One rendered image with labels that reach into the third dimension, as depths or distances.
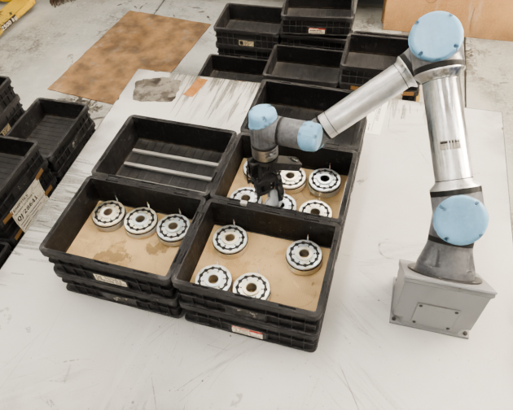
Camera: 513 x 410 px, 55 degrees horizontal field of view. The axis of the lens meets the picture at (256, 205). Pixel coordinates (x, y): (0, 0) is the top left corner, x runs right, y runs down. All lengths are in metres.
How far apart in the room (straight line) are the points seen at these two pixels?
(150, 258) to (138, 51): 2.60
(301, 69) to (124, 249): 1.70
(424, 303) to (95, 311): 0.95
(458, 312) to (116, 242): 0.99
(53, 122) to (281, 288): 1.79
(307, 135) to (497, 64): 2.69
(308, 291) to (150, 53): 2.80
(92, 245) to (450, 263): 1.02
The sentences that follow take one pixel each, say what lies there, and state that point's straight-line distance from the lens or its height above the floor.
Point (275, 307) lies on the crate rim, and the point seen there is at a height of 0.93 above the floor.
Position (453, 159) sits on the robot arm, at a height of 1.21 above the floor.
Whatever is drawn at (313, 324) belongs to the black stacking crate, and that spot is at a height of 0.87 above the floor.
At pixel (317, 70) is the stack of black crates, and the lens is 2.88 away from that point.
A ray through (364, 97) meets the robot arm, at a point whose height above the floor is 1.19.
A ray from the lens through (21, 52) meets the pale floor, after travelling 4.28.
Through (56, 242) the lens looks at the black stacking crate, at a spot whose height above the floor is 0.89.
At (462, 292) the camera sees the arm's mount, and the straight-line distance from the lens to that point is 1.34.
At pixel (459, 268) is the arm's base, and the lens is 1.36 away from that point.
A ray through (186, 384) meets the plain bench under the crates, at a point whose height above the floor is 0.70.
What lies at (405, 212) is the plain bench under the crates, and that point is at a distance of 1.75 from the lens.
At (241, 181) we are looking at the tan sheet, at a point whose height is 0.83.
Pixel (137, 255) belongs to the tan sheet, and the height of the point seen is 0.83.
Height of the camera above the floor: 2.03
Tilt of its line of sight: 50 degrees down
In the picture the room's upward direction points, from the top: 4 degrees counter-clockwise
